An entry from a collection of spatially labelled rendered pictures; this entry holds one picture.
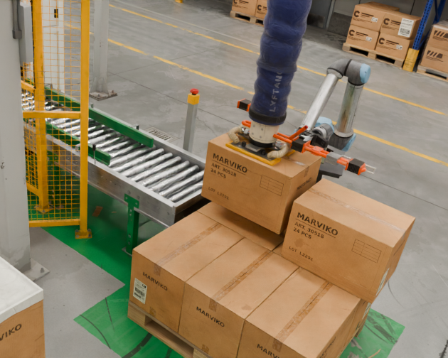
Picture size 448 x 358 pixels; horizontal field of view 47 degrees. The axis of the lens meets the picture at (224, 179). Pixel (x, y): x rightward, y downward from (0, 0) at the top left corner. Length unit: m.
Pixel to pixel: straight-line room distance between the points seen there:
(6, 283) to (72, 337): 1.24
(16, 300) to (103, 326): 1.36
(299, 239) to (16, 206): 1.74
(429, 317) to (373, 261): 1.24
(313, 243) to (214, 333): 0.76
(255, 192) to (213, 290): 0.66
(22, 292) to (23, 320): 0.11
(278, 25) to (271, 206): 1.04
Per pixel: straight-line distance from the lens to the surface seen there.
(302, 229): 3.03
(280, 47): 2.88
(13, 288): 2.14
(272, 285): 2.97
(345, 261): 3.00
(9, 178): 3.30
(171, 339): 3.30
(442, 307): 4.22
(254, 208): 3.17
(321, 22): 12.15
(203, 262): 3.03
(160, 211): 3.48
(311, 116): 3.41
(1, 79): 3.03
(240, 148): 3.13
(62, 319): 3.44
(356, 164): 2.93
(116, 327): 3.38
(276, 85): 2.96
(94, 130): 4.47
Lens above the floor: 2.44
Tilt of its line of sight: 29 degrees down
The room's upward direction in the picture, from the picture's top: 9 degrees clockwise
